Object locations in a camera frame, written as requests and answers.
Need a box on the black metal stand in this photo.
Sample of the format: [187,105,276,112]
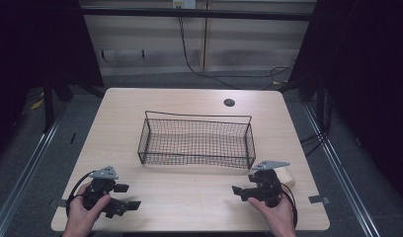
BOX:
[41,73,56,134]

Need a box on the person's right hand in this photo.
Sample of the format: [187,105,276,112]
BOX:
[247,192,297,234]

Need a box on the person's left hand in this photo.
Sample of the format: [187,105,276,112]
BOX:
[63,183,113,235]

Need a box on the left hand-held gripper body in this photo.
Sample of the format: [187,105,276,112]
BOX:
[82,165,124,219]

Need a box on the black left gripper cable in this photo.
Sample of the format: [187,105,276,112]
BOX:
[65,170,96,218]

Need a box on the black wire mesh basket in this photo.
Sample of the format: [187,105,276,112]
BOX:
[137,110,257,171]

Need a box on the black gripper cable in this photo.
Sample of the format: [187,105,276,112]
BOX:
[65,170,96,218]
[279,182,299,229]

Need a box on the long black wall cable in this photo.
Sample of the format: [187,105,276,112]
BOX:
[178,16,244,91]

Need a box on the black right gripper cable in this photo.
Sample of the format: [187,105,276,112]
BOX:
[279,182,299,229]

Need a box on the white wall power outlet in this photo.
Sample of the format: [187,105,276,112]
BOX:
[171,0,198,10]

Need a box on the yellow floor tape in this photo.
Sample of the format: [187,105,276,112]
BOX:
[30,98,45,111]

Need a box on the beige bread loaf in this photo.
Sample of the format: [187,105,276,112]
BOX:
[276,167,295,190]

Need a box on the black curtain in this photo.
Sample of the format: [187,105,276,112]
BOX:
[0,0,105,162]
[287,0,403,189]

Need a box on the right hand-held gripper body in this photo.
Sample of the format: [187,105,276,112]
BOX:
[248,159,291,208]

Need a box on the black horizontal metal bar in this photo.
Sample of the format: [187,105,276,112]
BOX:
[80,7,318,22]

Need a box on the metal floor rail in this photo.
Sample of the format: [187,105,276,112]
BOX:
[0,98,72,237]
[302,102,385,237]

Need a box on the looped black floor cable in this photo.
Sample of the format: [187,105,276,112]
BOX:
[261,64,295,91]

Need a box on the black floor cable bundle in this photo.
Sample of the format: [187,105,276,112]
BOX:
[298,88,334,158]

